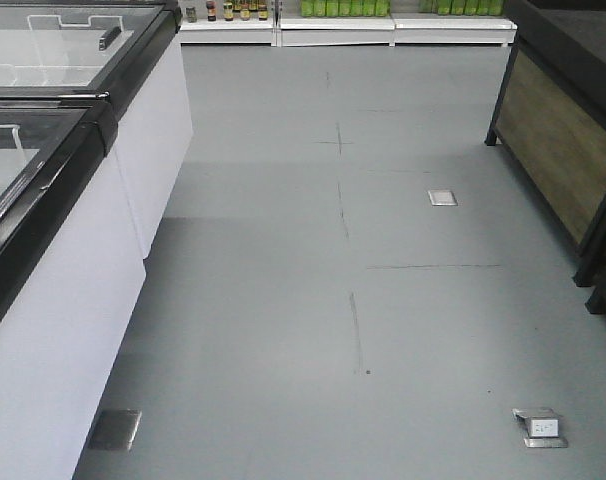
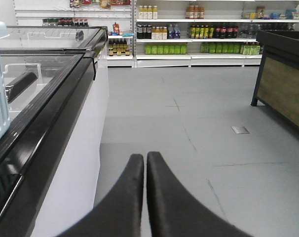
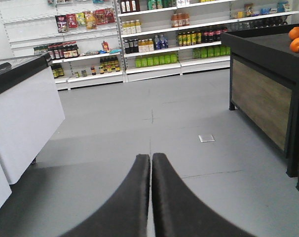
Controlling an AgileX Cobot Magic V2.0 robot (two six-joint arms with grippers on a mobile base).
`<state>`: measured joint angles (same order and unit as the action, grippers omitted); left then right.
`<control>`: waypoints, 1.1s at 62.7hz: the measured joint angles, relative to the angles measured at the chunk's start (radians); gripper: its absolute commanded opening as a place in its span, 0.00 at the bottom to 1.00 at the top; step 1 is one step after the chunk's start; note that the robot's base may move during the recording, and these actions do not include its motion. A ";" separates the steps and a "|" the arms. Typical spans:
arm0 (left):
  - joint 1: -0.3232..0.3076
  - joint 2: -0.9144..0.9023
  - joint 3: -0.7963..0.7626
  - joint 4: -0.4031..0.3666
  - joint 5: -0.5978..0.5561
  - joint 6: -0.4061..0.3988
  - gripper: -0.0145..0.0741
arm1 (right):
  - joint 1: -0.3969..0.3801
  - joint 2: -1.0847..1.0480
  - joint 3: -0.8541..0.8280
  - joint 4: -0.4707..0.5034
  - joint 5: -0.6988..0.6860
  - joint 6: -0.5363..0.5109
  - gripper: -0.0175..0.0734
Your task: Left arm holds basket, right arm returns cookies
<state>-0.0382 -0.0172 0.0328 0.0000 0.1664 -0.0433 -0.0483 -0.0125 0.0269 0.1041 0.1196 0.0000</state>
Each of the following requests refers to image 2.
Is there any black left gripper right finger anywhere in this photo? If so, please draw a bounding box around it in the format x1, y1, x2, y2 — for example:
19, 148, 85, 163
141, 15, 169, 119
147, 152, 248, 237

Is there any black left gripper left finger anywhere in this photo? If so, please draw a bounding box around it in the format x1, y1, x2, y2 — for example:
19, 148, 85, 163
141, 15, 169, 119
59, 154, 144, 237

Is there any near chest freezer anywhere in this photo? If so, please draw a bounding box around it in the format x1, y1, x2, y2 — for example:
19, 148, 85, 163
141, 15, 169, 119
0, 51, 109, 237

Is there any chest freezer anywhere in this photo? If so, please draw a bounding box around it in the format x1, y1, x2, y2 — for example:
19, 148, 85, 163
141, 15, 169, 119
0, 51, 109, 237
0, 26, 108, 51

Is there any metal floor socket plate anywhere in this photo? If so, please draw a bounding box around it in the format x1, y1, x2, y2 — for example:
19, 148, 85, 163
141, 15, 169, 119
231, 126, 250, 134

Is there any dark wooden display stand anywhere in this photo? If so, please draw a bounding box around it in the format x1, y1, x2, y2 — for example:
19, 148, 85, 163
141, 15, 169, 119
251, 30, 299, 130

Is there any far chest freezer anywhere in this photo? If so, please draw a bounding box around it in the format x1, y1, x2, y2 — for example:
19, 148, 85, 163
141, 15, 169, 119
0, 26, 108, 51

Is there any white supermarket shelf unit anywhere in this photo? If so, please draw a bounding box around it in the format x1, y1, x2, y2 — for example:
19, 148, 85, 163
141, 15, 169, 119
13, 0, 299, 68

